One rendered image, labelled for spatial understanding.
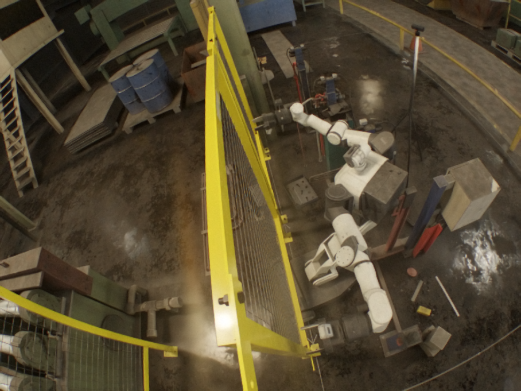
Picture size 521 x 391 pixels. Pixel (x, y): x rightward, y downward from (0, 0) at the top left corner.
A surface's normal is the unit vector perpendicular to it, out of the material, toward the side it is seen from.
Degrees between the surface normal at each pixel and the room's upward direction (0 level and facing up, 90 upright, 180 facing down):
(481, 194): 0
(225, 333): 0
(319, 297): 0
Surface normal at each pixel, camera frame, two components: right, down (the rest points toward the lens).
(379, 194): -0.36, -0.53
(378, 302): -0.27, -0.70
